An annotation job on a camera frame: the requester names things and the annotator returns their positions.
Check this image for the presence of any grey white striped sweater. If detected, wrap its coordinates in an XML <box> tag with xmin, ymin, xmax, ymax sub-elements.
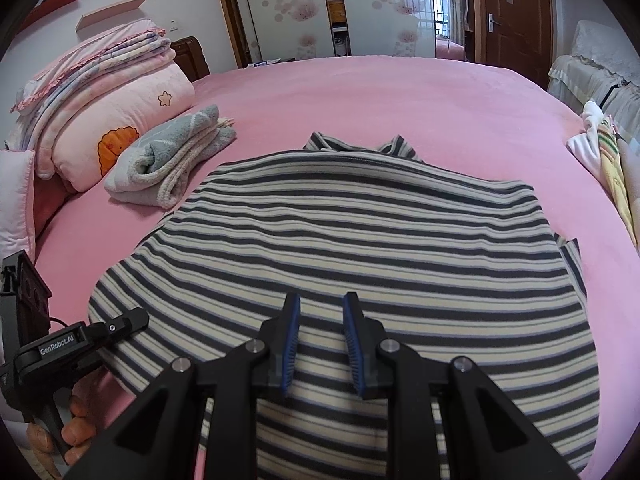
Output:
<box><xmin>88</xmin><ymin>136</ymin><xmax>600</xmax><ymax>479</ymax></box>

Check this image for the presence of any pile of pastel clothes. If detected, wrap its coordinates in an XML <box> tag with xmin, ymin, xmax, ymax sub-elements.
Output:
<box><xmin>566</xmin><ymin>100</ymin><xmax>639</xmax><ymax>249</ymax></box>

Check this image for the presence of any person's left hand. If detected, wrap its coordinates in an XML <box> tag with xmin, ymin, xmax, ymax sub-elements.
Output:
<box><xmin>27</xmin><ymin>394</ymin><xmax>96</xmax><ymax>477</ymax></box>

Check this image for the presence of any pink pillow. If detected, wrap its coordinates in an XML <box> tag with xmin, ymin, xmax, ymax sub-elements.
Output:
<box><xmin>0</xmin><ymin>151</ymin><xmax>36</xmax><ymax>260</ymax></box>

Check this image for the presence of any folded grey knit sweater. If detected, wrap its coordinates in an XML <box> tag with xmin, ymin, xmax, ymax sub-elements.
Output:
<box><xmin>104</xmin><ymin>105</ymin><xmax>236</xmax><ymax>210</ymax></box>

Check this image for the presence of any pink cartoon quilt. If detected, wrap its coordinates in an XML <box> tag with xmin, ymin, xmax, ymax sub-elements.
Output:
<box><xmin>36</xmin><ymin>62</ymin><xmax>195</xmax><ymax>192</ymax></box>

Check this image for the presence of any pink bed blanket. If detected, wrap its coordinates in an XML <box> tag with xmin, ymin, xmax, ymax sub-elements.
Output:
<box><xmin>37</xmin><ymin>56</ymin><xmax>639</xmax><ymax>479</ymax></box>

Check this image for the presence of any folded pink striped blanket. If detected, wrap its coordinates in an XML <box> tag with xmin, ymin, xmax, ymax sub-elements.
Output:
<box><xmin>6</xmin><ymin>18</ymin><xmax>175</xmax><ymax>151</ymax></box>

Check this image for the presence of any dark wooden headboard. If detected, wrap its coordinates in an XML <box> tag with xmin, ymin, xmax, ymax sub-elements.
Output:
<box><xmin>171</xmin><ymin>36</ymin><xmax>210</xmax><ymax>82</ymax></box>

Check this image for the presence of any grey covered sofa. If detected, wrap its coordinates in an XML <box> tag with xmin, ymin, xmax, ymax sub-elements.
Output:
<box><xmin>548</xmin><ymin>20</ymin><xmax>639</xmax><ymax>148</ymax></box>

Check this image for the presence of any floral sliding wardrobe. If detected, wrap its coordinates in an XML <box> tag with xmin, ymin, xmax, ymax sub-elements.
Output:
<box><xmin>221</xmin><ymin>0</ymin><xmax>436</xmax><ymax>67</ymax></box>

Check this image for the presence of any brown wooden door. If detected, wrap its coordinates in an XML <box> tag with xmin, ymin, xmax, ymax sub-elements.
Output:
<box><xmin>473</xmin><ymin>0</ymin><xmax>553</xmax><ymax>88</ymax></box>

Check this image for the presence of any pink wall shelf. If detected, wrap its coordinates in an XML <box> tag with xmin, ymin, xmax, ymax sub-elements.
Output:
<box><xmin>75</xmin><ymin>0</ymin><xmax>146</xmax><ymax>32</ymax></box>

